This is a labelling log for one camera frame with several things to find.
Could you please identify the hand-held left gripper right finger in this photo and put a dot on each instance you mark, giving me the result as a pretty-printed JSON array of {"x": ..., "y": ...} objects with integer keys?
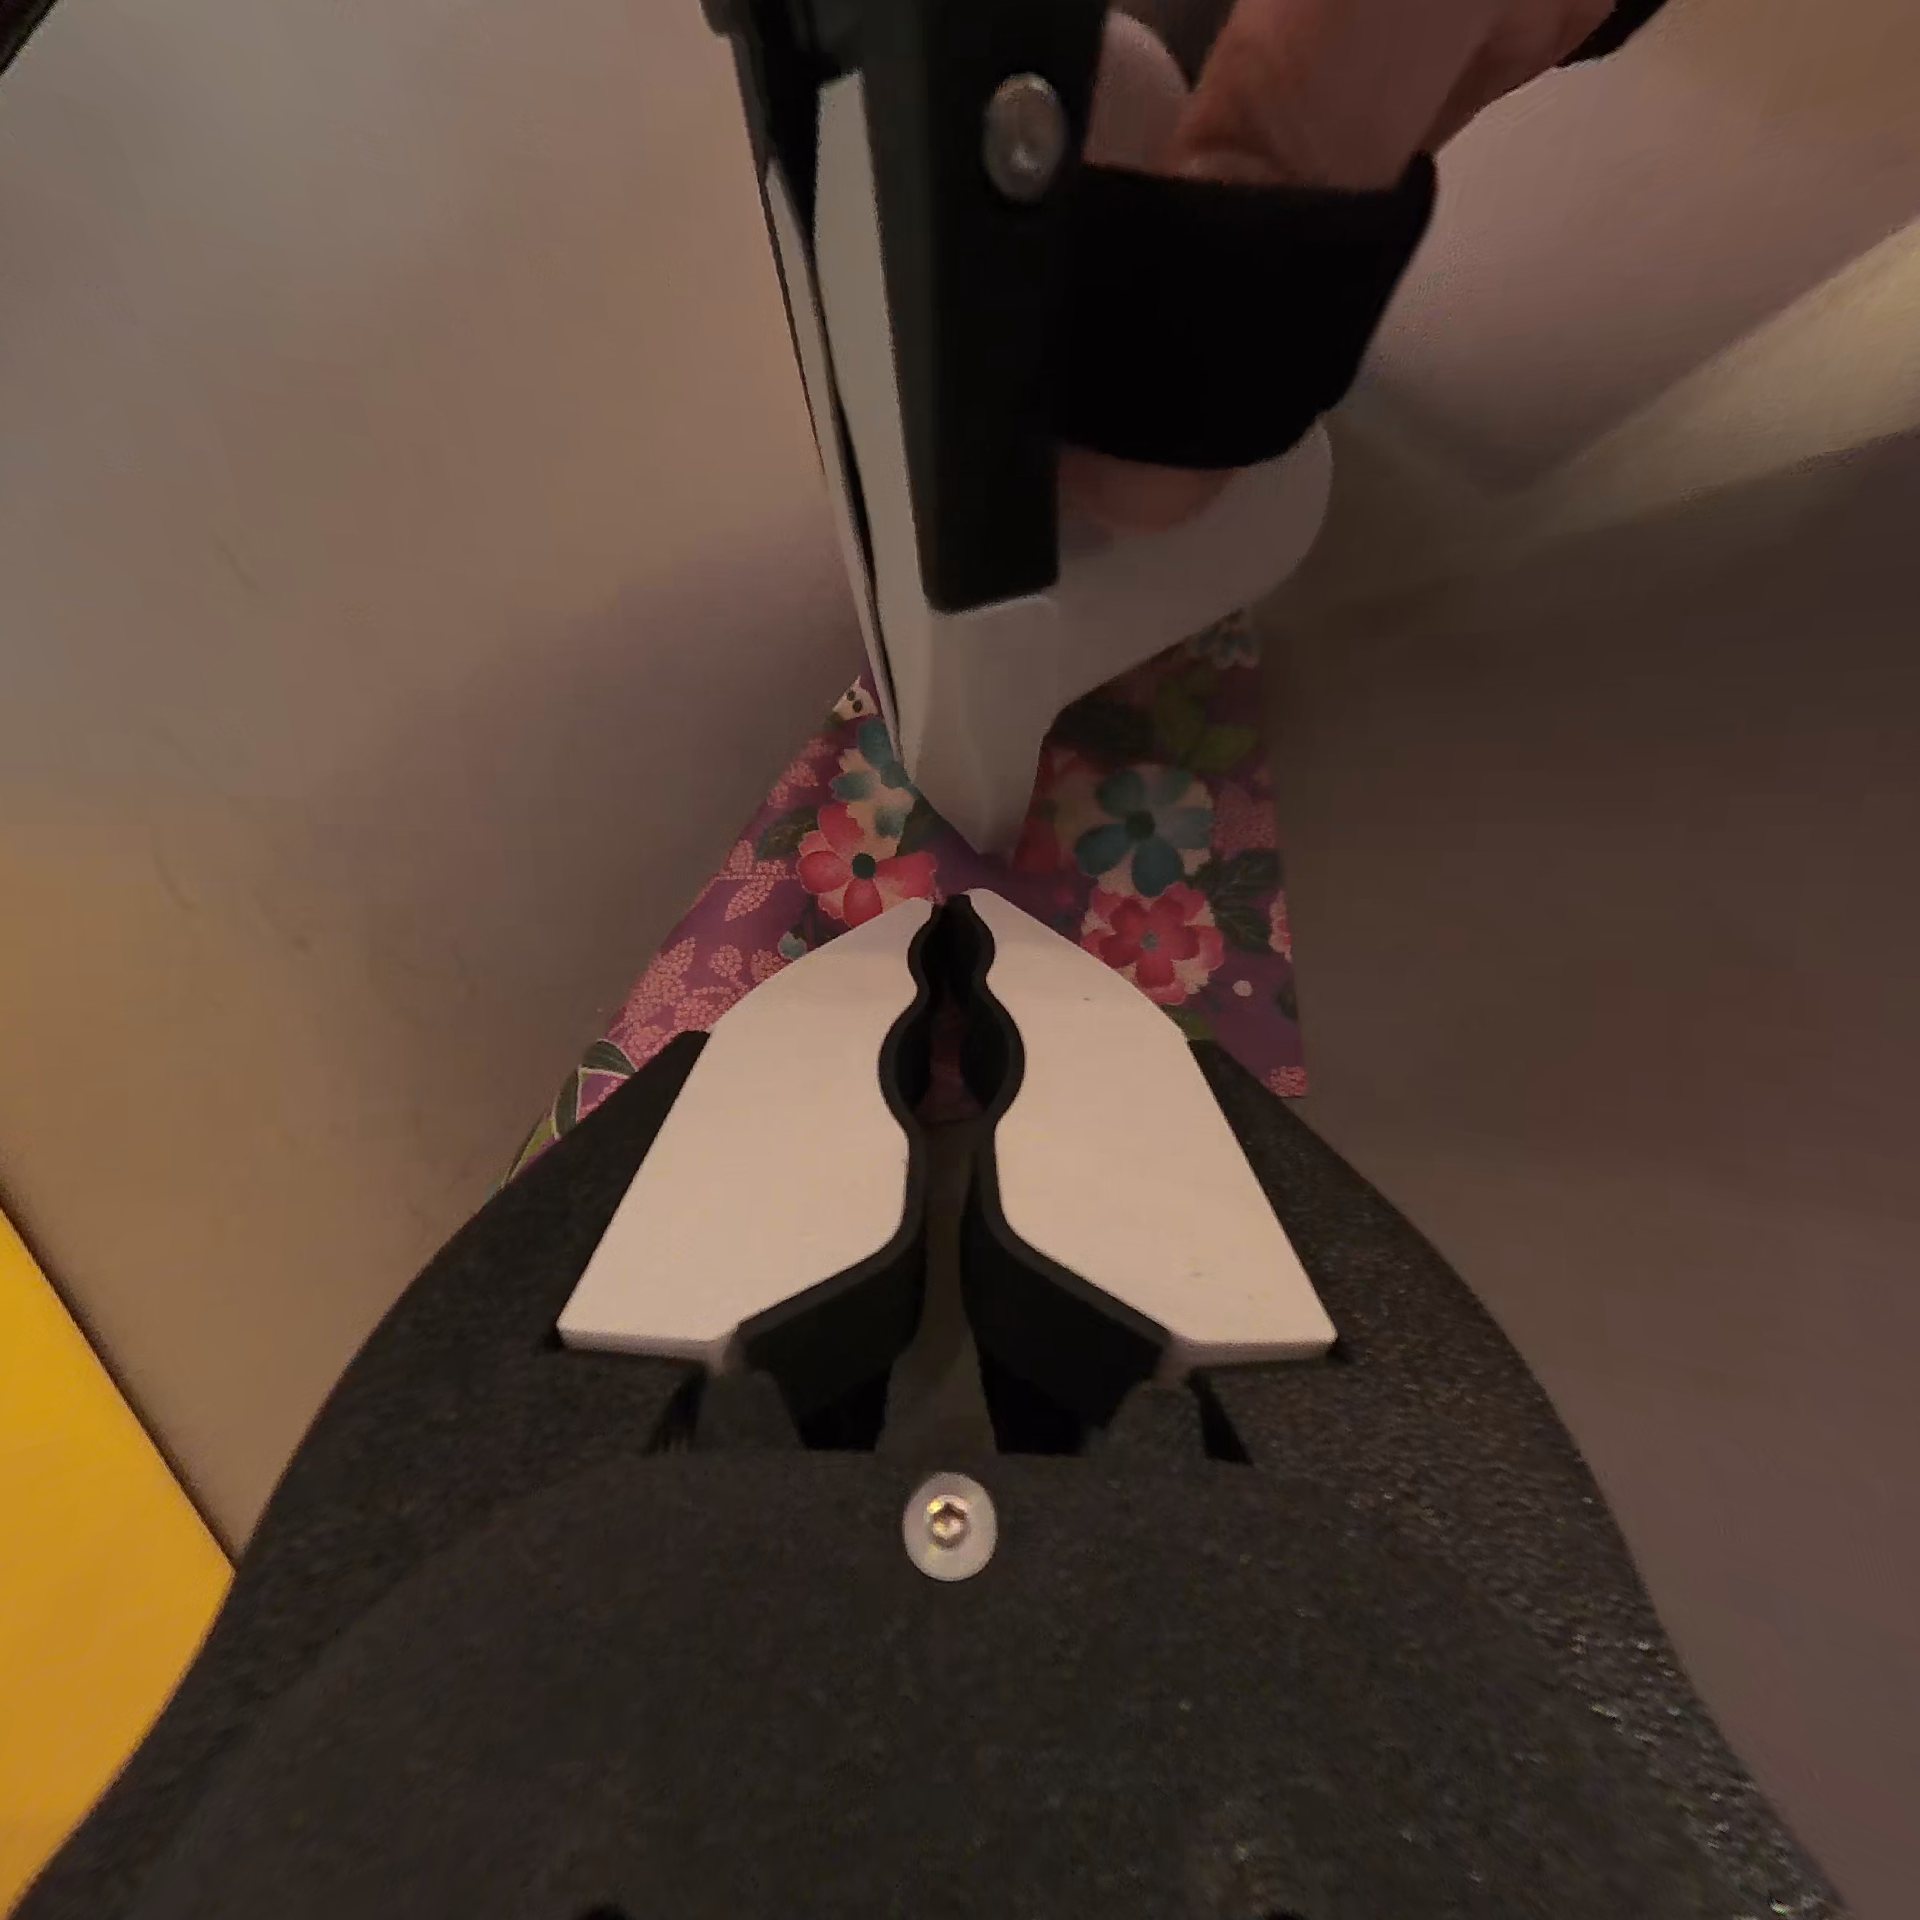
[{"x": 1141, "y": 1185}]

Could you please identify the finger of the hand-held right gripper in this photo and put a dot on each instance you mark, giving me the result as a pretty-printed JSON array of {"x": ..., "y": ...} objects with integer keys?
[
  {"x": 821, "y": 389},
  {"x": 961, "y": 705}
]

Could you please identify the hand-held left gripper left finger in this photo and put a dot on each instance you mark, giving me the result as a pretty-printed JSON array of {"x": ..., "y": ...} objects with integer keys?
[{"x": 750, "y": 1201}]

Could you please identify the purple floral origami paper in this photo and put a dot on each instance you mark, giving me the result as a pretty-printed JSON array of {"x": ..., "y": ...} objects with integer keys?
[{"x": 1155, "y": 902}]

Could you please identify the person's right hand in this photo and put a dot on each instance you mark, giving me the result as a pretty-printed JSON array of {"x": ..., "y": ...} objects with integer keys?
[{"x": 1320, "y": 76}]

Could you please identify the pale cloth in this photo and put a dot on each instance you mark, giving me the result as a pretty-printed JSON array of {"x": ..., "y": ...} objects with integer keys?
[{"x": 1724, "y": 376}]

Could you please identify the yellow board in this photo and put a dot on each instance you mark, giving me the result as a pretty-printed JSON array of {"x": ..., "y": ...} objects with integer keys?
[{"x": 75, "y": 1575}]

